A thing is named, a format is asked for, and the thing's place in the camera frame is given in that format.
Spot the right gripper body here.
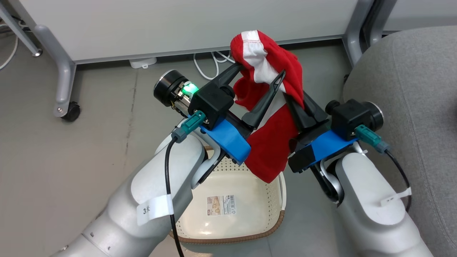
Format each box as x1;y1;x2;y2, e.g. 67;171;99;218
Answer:
362;101;385;132

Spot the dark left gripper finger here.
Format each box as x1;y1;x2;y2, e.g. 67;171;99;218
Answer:
201;62;245;99
242;70;287;130

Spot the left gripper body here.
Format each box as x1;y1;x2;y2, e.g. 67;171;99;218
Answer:
153;69;199;117

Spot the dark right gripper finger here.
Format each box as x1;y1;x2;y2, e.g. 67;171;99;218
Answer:
284;93;312;131
303;91;328;124

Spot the red and white garment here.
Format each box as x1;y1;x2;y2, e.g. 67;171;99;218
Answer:
230;30;305;184

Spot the grey fabric sofa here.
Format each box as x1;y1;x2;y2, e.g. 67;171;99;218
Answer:
342;26;457;257

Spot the small white adapter box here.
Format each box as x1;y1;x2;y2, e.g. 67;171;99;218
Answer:
129;57;158;69

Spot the cream plastic laundry basket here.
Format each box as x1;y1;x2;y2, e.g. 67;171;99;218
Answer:
169;145;287;245

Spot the black caster wheel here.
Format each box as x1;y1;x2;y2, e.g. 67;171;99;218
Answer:
61;101;81;122

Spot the grey metal table leg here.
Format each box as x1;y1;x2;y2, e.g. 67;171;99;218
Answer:
0;1;43;58

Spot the right black cable teal plug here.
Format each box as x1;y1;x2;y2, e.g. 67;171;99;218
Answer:
354;125;413;214

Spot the black cable teal plug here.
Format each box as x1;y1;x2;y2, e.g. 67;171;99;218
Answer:
354;125;413;214
165;110;208;257

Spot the looped white floor cable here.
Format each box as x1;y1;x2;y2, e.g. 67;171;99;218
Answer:
192;50;236;81

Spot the left black cable teal plug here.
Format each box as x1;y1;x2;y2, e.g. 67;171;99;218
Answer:
165;110;208;257

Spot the blue left camera mount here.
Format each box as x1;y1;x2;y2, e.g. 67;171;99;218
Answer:
200;118;252;166

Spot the wide white partition grey frame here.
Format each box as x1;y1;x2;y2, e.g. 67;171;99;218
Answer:
6;0;374;119

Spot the narrow white partition grey frame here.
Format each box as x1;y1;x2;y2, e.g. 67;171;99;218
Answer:
369;0;457;47

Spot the long white floor cable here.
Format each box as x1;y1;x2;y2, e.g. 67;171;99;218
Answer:
0;24;19;70

